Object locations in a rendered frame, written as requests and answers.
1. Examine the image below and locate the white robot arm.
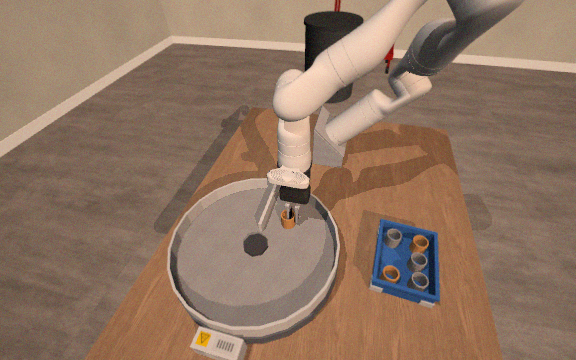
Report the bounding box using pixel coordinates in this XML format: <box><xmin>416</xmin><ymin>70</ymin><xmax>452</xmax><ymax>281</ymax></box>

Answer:
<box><xmin>272</xmin><ymin>0</ymin><xmax>525</xmax><ymax>156</ymax></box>

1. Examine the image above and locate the blue crate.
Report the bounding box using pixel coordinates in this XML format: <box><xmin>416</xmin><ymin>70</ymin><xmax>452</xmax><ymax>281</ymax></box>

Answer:
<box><xmin>369</xmin><ymin>220</ymin><xmax>440</xmax><ymax>308</ymax></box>

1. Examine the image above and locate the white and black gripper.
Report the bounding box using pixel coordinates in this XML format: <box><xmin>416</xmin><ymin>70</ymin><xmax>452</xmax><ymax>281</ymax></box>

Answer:
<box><xmin>267</xmin><ymin>149</ymin><xmax>312</xmax><ymax>223</ymax></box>

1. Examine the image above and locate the grey metal sleeve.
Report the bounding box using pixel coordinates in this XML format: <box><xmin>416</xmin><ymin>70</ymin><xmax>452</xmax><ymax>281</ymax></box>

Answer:
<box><xmin>407</xmin><ymin>252</ymin><xmax>427</xmax><ymax>273</ymax></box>
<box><xmin>407</xmin><ymin>272</ymin><xmax>429</xmax><ymax>292</ymax></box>
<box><xmin>384</xmin><ymin>229</ymin><xmax>402</xmax><ymax>248</ymax></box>

